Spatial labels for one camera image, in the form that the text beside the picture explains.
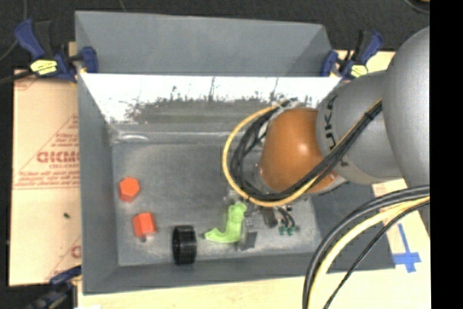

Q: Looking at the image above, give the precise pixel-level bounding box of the lime green plastic piece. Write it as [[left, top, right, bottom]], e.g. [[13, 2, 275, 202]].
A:
[[203, 202, 249, 245]]

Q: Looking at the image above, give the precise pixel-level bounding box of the grey metal bin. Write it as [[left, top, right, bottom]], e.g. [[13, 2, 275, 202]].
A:
[[75, 10, 396, 294]]

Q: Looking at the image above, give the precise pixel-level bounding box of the black ribbed wheel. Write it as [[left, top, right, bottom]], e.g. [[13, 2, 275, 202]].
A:
[[171, 224, 197, 266]]

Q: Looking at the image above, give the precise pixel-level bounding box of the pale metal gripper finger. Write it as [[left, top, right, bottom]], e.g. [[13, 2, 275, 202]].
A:
[[237, 214, 250, 253], [247, 217, 259, 250]]

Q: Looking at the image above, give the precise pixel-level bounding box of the orange hexagonal block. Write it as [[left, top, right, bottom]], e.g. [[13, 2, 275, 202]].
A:
[[118, 177, 141, 203], [132, 212, 158, 239]]

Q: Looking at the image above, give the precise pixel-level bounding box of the brown cardboard board, red print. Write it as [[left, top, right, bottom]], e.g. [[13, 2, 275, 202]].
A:
[[8, 69, 83, 287]]

